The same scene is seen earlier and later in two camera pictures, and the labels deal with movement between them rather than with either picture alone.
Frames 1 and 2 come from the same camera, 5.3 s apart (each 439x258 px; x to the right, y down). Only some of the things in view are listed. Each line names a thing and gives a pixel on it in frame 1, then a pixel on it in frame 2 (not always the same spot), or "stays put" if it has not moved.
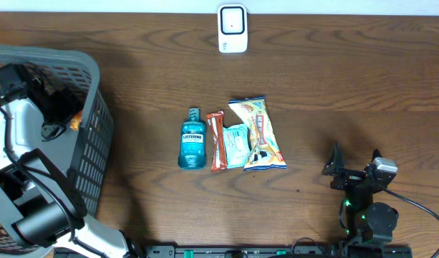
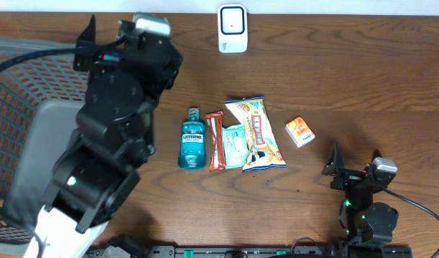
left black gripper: [67, 103] -> [167, 75]
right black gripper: [349, 177] stays put
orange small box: [76, 121] -> [300, 132]
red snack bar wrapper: [219, 159] stays put
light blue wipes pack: [237, 145] stays put
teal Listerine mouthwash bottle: [193, 142] stays put
